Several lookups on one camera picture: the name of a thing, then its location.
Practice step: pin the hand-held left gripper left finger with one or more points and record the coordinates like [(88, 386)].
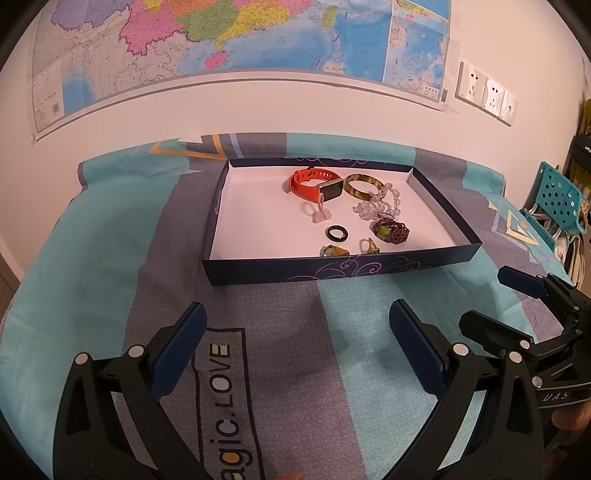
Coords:
[(184, 344)]

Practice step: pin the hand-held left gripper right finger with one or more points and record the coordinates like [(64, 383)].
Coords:
[(415, 346)]

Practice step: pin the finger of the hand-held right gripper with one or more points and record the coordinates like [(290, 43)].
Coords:
[(519, 281), (489, 330)]

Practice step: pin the dark blue shallow box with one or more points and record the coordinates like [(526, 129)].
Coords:
[(258, 221)]

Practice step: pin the tortoiseshell bangle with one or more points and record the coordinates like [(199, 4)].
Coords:
[(351, 189)]

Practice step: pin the person's right hand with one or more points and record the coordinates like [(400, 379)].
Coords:
[(572, 417)]

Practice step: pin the teal perforated basket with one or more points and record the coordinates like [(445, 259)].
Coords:
[(556, 194)]

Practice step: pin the teal grey printed blanket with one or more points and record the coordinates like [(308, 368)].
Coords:
[(92, 277)]

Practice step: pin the clear tape strip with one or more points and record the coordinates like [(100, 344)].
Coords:
[(450, 110)]

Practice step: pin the white wall socket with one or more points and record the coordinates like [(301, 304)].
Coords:
[(469, 82), (493, 96), (509, 108)]

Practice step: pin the colourful wall map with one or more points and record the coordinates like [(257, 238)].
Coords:
[(254, 37)]

